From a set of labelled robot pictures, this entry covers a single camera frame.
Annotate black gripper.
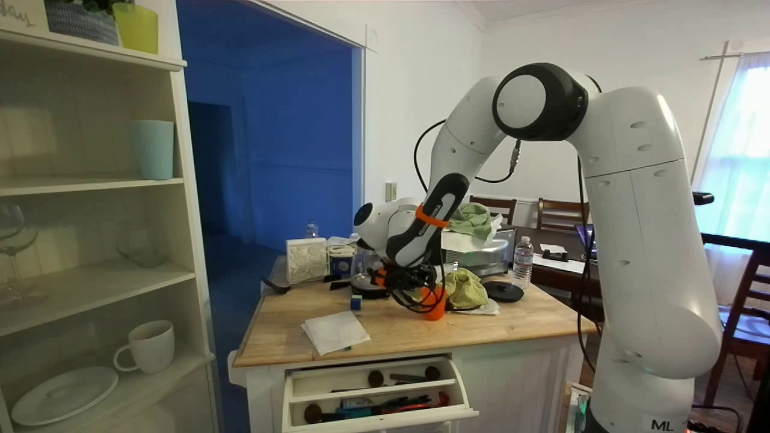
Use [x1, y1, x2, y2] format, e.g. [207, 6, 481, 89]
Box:
[392, 262, 449, 312]

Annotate orange plastic cup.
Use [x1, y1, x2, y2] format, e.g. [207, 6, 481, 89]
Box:
[421, 286, 449, 322]

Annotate light blue cup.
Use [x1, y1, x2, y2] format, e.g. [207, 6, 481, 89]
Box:
[129, 118, 175, 180]

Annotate yellow-green towel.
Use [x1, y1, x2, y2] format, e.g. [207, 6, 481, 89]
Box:
[443, 267, 491, 312]

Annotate white wooden-top kitchen cart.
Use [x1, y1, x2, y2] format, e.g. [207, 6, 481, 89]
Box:
[225, 273, 601, 433]

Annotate white paper towel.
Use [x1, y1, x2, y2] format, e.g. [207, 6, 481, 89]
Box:
[451, 296, 502, 317]

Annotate clear plastic container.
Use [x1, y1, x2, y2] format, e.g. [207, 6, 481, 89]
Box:
[441, 231, 513, 273]

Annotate black round disc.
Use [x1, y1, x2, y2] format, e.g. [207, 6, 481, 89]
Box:
[481, 280, 527, 306]

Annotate black electric kettle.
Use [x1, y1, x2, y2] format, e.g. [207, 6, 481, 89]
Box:
[348, 245, 395, 300]

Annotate green cloth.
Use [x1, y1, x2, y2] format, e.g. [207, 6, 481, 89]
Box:
[448, 202, 496, 242]

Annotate clear plastic water bottle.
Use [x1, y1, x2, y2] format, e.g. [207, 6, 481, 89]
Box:
[513, 234, 537, 282]

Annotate white paper napkin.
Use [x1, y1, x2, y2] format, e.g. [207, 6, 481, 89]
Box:
[297, 309, 372, 359]

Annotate brown wooden chair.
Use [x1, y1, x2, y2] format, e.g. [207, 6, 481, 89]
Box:
[533, 196, 591, 236]
[467, 193, 520, 226]

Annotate white open cart drawer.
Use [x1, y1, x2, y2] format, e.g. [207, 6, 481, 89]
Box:
[278, 353, 481, 433]

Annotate dark dining table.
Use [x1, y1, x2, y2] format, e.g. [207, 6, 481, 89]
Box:
[513, 226, 603, 322]

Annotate white paper sheet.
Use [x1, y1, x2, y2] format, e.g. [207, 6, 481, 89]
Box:
[528, 254, 585, 276]

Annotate white ceramic mug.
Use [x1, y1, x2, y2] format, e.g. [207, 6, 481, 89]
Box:
[110, 317, 177, 377]

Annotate clear glass bowl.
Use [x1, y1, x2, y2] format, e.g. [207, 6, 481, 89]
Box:
[116, 225, 166, 269]

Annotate dark red wooden chair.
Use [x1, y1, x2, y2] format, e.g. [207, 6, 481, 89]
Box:
[700, 243, 770, 412]

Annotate white window curtain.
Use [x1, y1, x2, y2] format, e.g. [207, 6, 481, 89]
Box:
[693, 50, 770, 243]

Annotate white shelf unit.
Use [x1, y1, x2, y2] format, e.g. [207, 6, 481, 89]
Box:
[0, 0, 222, 433]

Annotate yellow-green pot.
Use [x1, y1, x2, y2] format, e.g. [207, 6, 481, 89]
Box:
[110, 0, 161, 55]

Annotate clear wine glass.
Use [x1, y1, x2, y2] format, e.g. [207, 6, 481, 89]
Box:
[0, 199, 42, 309]

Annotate grey woven basket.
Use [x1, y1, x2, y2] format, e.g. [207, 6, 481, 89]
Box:
[42, 0, 119, 47]

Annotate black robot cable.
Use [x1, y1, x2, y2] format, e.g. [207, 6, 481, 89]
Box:
[388, 118, 599, 376]

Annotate orange velcro strap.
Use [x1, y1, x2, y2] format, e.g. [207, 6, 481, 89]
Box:
[414, 204, 451, 234]

